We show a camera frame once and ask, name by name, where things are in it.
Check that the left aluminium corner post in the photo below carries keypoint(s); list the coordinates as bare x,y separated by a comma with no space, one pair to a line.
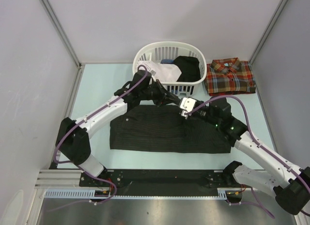
60,31

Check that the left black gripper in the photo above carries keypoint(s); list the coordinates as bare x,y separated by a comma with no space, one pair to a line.
163,96

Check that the red plaid folded shirt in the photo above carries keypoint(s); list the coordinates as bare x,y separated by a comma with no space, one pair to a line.
229,77

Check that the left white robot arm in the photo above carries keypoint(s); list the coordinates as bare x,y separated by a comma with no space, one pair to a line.
74,136

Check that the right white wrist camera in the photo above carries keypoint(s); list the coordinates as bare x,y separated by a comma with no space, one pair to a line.
186,105

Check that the white shirt in basket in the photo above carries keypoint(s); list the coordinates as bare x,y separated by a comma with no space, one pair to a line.
167,73

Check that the right aluminium corner post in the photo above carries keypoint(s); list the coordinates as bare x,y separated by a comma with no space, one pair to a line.
274,18

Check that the dark striped long sleeve shirt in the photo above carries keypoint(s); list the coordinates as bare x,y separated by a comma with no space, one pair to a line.
150,128

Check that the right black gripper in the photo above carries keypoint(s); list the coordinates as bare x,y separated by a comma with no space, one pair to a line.
201,103

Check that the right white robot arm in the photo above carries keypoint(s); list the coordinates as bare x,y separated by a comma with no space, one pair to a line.
292,198

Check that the blue garment in basket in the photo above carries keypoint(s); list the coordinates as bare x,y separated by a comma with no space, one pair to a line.
167,61

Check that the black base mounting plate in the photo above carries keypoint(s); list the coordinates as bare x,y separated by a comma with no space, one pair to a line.
169,183

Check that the white plastic laundry basket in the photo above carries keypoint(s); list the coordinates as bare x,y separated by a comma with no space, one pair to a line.
171,50

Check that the aluminium corner post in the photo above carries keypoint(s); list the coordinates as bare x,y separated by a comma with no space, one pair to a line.
274,18
60,31

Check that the black garment in basket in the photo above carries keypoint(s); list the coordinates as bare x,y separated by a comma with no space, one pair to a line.
189,67

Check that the white slotted cable duct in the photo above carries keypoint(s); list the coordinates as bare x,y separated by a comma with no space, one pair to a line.
103,194

